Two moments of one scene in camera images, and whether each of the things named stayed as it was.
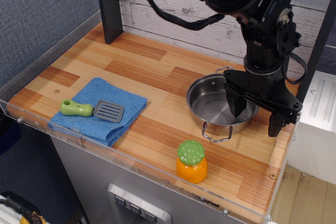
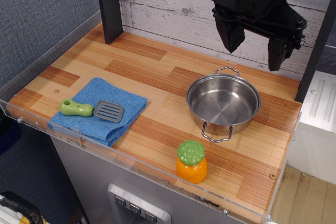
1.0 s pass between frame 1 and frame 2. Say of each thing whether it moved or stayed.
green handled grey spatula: stayed
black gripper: moved
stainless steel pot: stayed
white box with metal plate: stayed
